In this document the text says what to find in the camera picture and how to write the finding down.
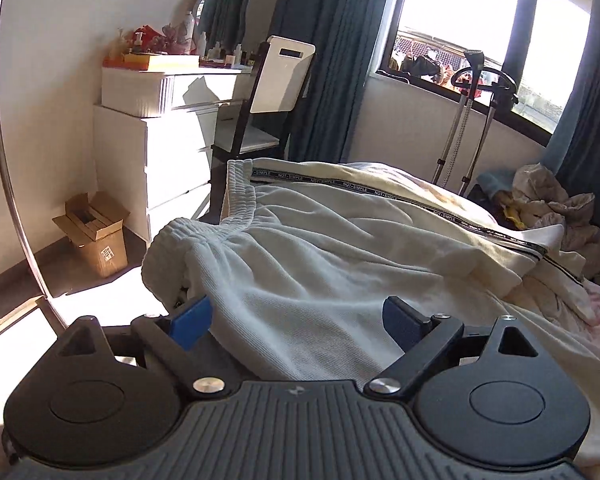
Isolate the crumpled beige quilt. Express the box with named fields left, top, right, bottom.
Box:
left=494, top=164, right=600, bottom=281

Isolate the cosmetics clutter on dresser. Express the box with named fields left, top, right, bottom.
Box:
left=102, top=11, right=258, bottom=72

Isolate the left teal curtain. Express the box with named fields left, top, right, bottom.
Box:
left=270, top=0, right=386, bottom=162

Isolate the garment steamer stand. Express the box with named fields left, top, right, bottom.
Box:
left=431, top=49, right=520, bottom=198

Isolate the cardboard box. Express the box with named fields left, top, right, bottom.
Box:
left=53, top=192, right=130, bottom=278

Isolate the cream white zip sweatshirt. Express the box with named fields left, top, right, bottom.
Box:
left=142, top=158, right=600, bottom=479

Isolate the wavy vanity mirror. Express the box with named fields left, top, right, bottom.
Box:
left=195, top=0, right=249, bottom=55

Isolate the white drawer dresser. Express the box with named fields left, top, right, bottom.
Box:
left=93, top=67, right=251, bottom=242

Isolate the teal pillow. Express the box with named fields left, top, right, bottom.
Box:
left=477, top=168, right=516, bottom=198

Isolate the curved metal rack pole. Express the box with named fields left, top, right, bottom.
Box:
left=0, top=0, right=67, bottom=336

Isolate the dark framed window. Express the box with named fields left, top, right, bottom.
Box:
left=379, top=0, right=593, bottom=144

